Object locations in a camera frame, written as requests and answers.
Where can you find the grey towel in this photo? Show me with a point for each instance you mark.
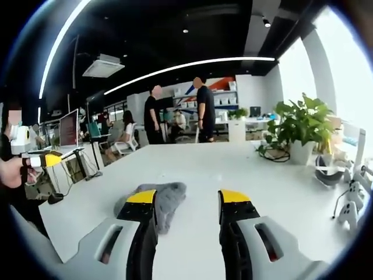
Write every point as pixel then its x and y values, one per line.
pixel 170 204

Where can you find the person's left hand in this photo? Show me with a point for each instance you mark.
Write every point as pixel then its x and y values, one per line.
pixel 10 173

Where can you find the computer monitor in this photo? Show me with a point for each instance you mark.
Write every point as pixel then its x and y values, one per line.
pixel 69 129

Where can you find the black desk object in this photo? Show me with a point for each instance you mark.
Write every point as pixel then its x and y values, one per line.
pixel 55 198

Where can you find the person's dark clothing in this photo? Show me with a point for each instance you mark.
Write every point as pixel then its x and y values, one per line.
pixel 26 210

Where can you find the white office chair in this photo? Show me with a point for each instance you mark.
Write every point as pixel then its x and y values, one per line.
pixel 129 144

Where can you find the white cabinet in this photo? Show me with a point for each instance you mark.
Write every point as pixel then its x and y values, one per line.
pixel 236 131

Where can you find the white plant pot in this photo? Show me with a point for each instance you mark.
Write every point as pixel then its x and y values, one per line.
pixel 303 153

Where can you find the white headset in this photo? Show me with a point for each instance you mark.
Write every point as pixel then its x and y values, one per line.
pixel 327 173

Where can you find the white ceiling light strip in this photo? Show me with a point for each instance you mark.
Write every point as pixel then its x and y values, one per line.
pixel 58 43
pixel 186 67

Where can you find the ceiling air conditioner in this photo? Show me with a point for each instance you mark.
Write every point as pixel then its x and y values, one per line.
pixel 103 66

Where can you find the small green plant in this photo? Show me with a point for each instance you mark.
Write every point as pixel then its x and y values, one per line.
pixel 238 113

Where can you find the white game controller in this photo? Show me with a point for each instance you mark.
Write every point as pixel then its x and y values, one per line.
pixel 348 214
pixel 355 191

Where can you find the dark monitor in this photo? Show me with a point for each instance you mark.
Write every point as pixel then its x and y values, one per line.
pixel 255 111

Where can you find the green potted plant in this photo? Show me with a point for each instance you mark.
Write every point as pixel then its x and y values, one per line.
pixel 303 119

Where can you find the shelf with white boxes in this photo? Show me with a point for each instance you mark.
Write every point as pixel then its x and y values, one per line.
pixel 221 97

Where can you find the white stand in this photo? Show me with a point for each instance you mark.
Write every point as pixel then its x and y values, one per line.
pixel 361 151

